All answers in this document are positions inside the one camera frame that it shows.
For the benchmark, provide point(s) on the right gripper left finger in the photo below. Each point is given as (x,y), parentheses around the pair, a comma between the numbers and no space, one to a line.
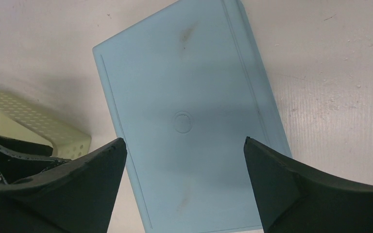
(75,197)

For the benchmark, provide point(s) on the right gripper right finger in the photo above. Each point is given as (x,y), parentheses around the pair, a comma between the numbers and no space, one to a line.
(293,197)

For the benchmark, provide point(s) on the yellow-green perforated basket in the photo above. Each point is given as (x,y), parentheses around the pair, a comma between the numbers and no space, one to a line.
(22,120)

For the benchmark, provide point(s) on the light blue perforated basket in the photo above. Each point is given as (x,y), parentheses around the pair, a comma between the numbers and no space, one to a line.
(185,87)

